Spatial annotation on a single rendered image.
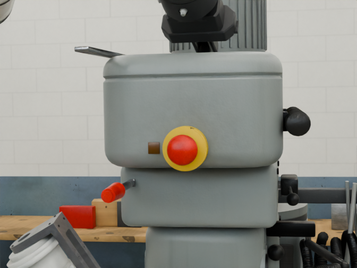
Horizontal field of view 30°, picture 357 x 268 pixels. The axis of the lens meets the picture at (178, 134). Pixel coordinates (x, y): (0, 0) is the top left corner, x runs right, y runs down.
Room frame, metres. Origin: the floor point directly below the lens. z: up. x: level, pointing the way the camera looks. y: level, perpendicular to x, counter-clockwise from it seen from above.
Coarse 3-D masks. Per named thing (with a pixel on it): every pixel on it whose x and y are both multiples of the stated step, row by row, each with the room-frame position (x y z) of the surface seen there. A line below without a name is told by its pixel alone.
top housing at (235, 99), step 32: (128, 64) 0.92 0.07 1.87; (160, 64) 0.91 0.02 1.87; (192, 64) 0.90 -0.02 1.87; (224, 64) 0.90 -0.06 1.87; (256, 64) 0.90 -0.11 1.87; (128, 96) 0.92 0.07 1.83; (160, 96) 0.91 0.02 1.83; (192, 96) 0.90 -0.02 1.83; (224, 96) 0.90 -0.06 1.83; (256, 96) 0.89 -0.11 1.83; (128, 128) 0.92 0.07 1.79; (160, 128) 0.91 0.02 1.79; (224, 128) 0.90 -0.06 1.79; (256, 128) 0.89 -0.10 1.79; (128, 160) 0.92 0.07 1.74; (160, 160) 0.91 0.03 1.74; (224, 160) 0.90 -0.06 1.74; (256, 160) 0.90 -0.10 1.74
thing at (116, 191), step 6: (132, 180) 1.00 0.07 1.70; (114, 186) 0.90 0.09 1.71; (120, 186) 0.91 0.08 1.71; (126, 186) 0.96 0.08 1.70; (132, 186) 1.00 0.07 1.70; (102, 192) 0.88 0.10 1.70; (108, 192) 0.87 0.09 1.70; (114, 192) 0.88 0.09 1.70; (120, 192) 0.90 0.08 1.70; (102, 198) 0.88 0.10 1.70; (108, 198) 0.87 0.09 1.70; (114, 198) 0.88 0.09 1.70; (120, 198) 0.92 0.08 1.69
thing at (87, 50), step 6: (78, 48) 0.87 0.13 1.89; (84, 48) 0.87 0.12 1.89; (90, 48) 0.88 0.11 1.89; (96, 48) 0.90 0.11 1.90; (90, 54) 0.93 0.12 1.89; (96, 54) 0.93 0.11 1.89; (102, 54) 0.93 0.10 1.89; (108, 54) 0.95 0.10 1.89; (114, 54) 0.98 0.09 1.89; (120, 54) 1.01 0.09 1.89
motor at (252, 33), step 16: (224, 0) 1.27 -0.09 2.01; (240, 0) 1.28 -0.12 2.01; (256, 0) 1.31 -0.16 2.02; (240, 16) 1.28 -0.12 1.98; (256, 16) 1.31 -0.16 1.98; (240, 32) 1.28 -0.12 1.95; (256, 32) 1.30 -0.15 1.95; (176, 48) 1.31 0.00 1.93; (192, 48) 1.29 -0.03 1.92; (224, 48) 1.27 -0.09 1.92; (240, 48) 1.28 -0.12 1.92; (256, 48) 1.30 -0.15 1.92
